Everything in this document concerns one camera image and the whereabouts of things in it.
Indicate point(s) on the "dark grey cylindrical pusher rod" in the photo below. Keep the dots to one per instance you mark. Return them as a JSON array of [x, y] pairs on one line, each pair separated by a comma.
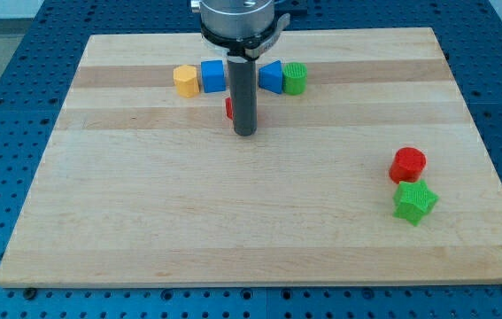
[[242, 87]]

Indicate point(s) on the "blue triangle block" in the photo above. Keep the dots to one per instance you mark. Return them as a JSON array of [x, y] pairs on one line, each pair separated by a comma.
[[270, 77]]

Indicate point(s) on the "blue cube block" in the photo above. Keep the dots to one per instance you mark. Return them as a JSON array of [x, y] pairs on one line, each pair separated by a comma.
[[213, 76]]

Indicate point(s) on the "red block behind rod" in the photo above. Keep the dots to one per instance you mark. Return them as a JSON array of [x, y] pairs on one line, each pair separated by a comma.
[[228, 108]]

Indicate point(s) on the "green cylinder block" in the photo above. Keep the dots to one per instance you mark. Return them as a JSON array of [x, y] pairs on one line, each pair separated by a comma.
[[294, 78]]

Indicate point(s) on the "yellow hexagon block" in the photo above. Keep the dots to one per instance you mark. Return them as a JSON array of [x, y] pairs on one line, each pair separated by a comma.
[[186, 81]]

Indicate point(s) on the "light wooden board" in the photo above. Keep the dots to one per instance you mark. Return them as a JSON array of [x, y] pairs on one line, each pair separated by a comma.
[[139, 187]]

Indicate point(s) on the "red cylinder block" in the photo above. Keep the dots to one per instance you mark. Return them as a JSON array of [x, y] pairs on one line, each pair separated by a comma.
[[407, 165]]

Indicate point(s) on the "green star block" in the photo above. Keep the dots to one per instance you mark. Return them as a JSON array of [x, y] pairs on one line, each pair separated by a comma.
[[413, 201]]

